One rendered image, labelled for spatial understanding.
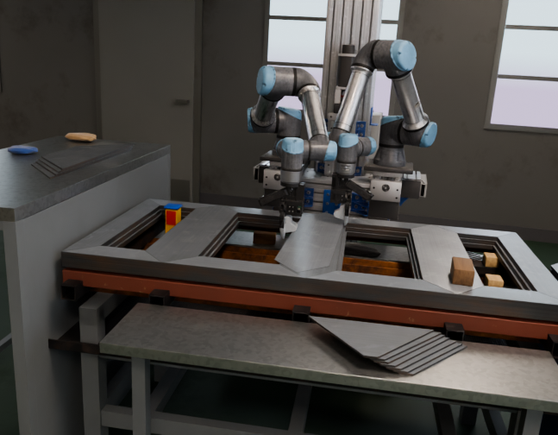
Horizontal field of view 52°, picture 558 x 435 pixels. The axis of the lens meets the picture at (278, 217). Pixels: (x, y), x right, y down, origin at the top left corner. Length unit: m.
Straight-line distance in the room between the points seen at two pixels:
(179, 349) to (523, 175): 4.46
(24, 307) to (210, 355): 0.63
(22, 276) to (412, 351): 1.13
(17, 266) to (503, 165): 4.52
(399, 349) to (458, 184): 4.08
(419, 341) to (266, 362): 0.42
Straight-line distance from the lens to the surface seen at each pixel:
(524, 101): 5.49
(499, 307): 1.77
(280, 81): 2.33
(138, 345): 1.57
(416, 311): 1.74
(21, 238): 1.79
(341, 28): 2.89
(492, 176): 5.55
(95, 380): 2.09
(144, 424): 1.82
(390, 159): 2.68
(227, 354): 1.52
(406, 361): 1.53
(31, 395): 2.00
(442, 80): 5.42
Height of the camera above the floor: 1.49
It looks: 16 degrees down
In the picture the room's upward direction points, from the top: 3 degrees clockwise
